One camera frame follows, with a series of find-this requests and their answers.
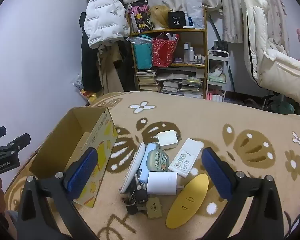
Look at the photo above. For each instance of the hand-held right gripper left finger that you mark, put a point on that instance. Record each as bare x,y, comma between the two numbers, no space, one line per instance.
82,172

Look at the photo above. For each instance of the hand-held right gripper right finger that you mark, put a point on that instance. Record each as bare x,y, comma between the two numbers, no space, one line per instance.
215,172

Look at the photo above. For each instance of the short white remote control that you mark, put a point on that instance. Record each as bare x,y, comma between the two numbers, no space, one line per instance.
187,155

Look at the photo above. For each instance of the yellow oval board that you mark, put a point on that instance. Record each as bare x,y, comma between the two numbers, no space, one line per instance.
187,202

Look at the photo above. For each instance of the brown cardboard box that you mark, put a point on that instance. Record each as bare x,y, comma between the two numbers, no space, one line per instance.
65,135

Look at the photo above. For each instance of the long white remote control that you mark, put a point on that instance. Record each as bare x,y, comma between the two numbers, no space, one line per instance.
135,165

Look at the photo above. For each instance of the large white charger plug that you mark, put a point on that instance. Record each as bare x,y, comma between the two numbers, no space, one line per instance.
162,182

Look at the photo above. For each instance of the small white square charger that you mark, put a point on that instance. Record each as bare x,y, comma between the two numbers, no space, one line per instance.
166,138

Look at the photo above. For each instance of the black key bunch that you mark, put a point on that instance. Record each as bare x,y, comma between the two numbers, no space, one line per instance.
141,196

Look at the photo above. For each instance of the pale blue case cartoon print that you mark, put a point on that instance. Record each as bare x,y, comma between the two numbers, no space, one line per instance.
150,158

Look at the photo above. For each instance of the grey blue clothing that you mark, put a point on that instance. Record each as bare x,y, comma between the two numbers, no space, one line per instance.
12,217

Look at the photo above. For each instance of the row of pink white bottles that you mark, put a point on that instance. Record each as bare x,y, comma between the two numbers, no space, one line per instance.
215,97

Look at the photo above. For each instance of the plastic bag of snacks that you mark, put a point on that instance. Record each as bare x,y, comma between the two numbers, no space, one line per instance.
80,83

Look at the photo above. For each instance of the dark green round base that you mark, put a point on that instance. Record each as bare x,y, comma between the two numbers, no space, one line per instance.
280,106

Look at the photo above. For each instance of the pile of books and papers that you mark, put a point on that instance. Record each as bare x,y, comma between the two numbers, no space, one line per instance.
182,85

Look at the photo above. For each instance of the green tissue pack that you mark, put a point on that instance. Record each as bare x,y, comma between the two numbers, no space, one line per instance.
216,78

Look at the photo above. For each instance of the beige coat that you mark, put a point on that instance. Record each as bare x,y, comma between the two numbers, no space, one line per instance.
112,77

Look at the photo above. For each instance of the white orange soft item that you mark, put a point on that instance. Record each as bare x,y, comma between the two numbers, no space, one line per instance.
218,69

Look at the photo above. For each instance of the black coat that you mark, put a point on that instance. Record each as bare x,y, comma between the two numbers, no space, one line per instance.
90,62

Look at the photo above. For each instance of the stack of books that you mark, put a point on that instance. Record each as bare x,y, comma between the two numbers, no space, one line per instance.
147,80

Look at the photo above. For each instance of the row of small bottles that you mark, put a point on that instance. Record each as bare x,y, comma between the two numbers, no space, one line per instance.
199,59

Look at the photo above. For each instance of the short white bottle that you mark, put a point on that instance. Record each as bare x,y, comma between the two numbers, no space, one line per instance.
191,55

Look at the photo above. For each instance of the white trolley cart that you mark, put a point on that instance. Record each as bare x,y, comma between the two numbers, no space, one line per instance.
218,52

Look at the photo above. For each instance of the cream reclining chair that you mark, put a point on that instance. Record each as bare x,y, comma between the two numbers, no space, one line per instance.
280,70

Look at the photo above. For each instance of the red gift bag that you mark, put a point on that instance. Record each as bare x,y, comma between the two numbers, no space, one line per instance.
162,52

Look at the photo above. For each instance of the teal bag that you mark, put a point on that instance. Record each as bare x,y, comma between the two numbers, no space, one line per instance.
142,55

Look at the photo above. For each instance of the wooden shelf unit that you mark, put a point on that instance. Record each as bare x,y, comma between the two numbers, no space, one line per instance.
165,31

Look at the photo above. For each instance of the white puffer jacket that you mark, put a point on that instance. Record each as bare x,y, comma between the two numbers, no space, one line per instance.
105,17

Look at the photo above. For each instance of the black box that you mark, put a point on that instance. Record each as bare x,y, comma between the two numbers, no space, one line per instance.
176,20

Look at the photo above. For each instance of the white plastic bag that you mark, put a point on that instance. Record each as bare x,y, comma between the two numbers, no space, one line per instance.
195,12

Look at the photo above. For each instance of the floral curtain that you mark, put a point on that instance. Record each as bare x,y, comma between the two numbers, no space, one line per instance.
235,10

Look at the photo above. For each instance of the blond wig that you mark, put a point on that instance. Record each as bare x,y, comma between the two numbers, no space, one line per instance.
160,15

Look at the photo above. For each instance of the pink printed bag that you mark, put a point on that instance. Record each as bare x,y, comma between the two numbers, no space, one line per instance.
140,15

